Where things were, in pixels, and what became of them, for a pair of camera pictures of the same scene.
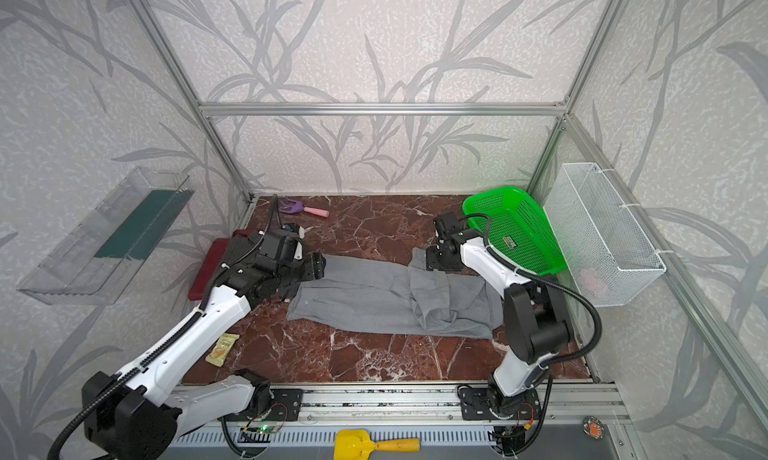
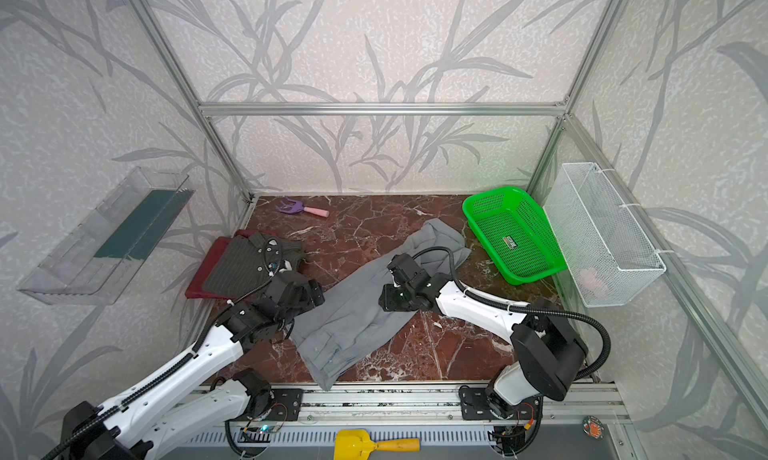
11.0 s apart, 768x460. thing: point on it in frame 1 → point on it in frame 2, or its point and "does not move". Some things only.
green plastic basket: x=518 y=228 does not move
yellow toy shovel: x=357 y=444 does not move
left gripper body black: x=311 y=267 → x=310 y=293
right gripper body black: x=440 y=258 → x=393 y=297
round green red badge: x=593 y=427 does not move
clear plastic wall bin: x=95 y=260 does not move
